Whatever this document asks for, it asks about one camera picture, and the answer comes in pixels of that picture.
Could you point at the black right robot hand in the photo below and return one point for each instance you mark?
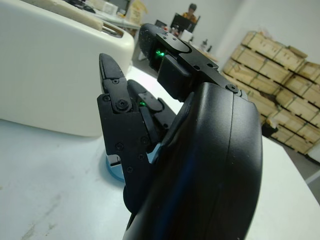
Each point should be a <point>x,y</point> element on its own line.
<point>200,162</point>

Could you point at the slice of white bread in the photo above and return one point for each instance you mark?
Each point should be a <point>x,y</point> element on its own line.
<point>75,15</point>

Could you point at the blue plastic tray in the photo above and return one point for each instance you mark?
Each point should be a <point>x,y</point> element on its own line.
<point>113,171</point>

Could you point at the cream white two-slot toaster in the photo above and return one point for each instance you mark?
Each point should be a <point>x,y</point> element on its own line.
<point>50,75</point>

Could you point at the black trash bin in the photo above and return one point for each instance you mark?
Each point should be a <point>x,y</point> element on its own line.
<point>269,130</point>

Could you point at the wooden crate stack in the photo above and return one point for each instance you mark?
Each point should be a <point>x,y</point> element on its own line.
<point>280,80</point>

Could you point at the black computer monitor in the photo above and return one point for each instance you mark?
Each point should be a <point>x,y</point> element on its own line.
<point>183,23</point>

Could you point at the seated person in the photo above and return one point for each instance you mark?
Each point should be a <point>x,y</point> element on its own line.
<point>190,12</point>

